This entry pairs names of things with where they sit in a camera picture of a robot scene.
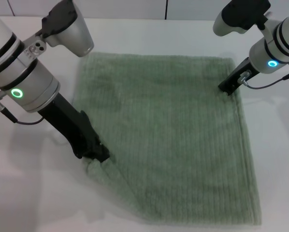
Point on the black vertical wall strip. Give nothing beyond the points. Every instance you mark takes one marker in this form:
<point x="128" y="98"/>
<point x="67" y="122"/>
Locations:
<point x="166" y="9"/>

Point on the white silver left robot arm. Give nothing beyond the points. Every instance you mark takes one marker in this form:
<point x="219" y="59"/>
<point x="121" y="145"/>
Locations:
<point x="18" y="72"/>

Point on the green ribbed terry towel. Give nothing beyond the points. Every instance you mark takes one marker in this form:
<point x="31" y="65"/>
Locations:
<point x="178" y="135"/>

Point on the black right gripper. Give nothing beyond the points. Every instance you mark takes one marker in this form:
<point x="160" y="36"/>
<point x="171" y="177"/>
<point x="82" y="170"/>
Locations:
<point x="242" y="73"/>

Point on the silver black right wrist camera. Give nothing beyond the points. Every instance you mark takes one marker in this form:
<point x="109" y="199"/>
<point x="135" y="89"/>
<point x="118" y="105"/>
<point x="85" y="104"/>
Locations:
<point x="238" y="17"/>

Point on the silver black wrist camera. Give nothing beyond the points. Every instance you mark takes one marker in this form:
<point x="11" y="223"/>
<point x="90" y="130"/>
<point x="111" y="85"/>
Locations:
<point x="238" y="17"/>
<point x="69" y="31"/>

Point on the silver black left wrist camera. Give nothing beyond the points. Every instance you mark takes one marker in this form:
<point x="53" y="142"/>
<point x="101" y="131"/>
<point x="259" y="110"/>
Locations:
<point x="69" y="31"/>

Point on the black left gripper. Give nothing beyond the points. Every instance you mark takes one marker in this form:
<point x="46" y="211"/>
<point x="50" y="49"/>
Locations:
<point x="69" y="128"/>

